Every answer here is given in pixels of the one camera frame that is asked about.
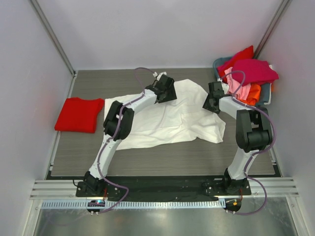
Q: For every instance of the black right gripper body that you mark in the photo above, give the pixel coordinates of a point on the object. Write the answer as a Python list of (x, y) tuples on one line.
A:
[(210, 103)]

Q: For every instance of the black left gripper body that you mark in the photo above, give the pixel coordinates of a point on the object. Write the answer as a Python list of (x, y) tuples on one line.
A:
[(169, 94)]

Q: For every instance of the white printed t shirt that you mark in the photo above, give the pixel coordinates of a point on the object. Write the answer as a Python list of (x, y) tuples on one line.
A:
[(180, 120)]

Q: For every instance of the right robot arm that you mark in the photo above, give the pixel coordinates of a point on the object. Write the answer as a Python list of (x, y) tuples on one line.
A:
[(253, 134)]

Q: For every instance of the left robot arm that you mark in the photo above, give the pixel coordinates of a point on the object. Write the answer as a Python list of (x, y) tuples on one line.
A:
[(117, 126)]

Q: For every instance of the pink t shirt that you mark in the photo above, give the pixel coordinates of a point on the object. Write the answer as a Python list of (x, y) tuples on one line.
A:
[(240, 93)]

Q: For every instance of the orange t shirt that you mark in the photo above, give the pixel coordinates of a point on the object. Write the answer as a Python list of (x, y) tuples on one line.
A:
[(250, 94)]

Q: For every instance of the magenta t shirt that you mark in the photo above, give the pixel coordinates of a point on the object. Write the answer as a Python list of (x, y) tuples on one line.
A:
[(256, 71)]

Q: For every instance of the red t shirt in basket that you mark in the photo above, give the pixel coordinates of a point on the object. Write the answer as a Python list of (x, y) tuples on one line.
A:
[(247, 53)]

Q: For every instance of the grey-blue laundry basket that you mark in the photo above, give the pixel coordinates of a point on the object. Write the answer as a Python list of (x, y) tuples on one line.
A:
[(219, 62)]

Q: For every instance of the grey t shirt in basket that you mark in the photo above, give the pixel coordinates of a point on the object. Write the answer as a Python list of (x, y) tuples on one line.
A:
[(265, 95)]

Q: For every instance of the folded red t shirt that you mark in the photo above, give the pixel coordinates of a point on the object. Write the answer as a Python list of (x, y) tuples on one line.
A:
[(79, 115)]

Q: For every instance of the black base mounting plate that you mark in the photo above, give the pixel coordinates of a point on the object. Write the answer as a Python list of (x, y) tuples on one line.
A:
[(160, 189)]

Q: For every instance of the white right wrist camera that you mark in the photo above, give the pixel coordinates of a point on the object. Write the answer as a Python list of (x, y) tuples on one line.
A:
[(225, 88)]

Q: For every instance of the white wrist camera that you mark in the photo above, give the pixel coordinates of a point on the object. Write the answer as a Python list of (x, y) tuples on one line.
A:
[(155, 74), (225, 88)]

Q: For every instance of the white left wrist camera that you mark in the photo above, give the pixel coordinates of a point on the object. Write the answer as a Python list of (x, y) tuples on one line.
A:
[(155, 74)]

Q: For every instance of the right aluminium corner post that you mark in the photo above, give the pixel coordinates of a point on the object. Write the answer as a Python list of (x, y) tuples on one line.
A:
[(281, 10)]

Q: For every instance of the aluminium corner post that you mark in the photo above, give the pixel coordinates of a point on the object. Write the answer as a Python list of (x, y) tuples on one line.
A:
[(281, 10), (51, 34)]

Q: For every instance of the aluminium frame rail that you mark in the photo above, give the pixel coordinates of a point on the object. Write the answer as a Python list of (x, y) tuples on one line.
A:
[(64, 189)]

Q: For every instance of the slotted white cable duct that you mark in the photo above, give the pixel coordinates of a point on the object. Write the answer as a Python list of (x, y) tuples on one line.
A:
[(98, 204)]

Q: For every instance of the left aluminium corner post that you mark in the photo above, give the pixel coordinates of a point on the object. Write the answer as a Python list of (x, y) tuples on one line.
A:
[(51, 34)]

